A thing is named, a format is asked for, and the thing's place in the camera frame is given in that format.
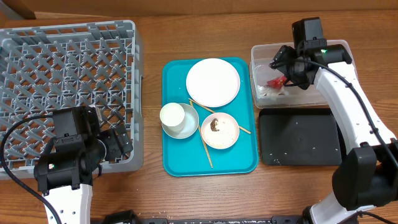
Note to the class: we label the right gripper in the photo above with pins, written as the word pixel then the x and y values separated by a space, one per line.
pixel 285 62

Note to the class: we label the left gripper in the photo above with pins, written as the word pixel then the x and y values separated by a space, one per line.
pixel 115 149

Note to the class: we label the red snack wrapper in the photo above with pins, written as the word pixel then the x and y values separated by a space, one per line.
pixel 273 88

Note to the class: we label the white cup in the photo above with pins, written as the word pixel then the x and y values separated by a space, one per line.
pixel 172 115

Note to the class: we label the brown food scrap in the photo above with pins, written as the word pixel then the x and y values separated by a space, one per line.
pixel 214 125

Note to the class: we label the small white plate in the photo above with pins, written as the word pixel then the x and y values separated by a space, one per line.
pixel 226 136

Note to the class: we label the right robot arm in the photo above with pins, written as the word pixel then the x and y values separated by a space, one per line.
pixel 367 177

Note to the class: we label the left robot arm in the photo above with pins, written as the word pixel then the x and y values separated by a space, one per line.
pixel 64 172

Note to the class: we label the grey dishwasher rack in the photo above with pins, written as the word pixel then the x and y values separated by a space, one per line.
pixel 48 68

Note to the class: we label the clear plastic bin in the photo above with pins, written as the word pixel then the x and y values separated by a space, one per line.
pixel 266 97

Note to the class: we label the black tray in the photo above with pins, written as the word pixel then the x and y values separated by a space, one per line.
pixel 300 137

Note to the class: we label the grey shallow bowl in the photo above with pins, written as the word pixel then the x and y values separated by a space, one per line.
pixel 190 126

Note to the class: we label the wooden chopstick lower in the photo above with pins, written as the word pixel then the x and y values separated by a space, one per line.
pixel 203 142

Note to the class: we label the wooden chopstick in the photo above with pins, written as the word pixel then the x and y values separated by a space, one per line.
pixel 211 111
pixel 203 142

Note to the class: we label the wooden chopstick upper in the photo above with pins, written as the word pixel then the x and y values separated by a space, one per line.
pixel 211 111

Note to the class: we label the large white plate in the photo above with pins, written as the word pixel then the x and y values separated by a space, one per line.
pixel 213 82

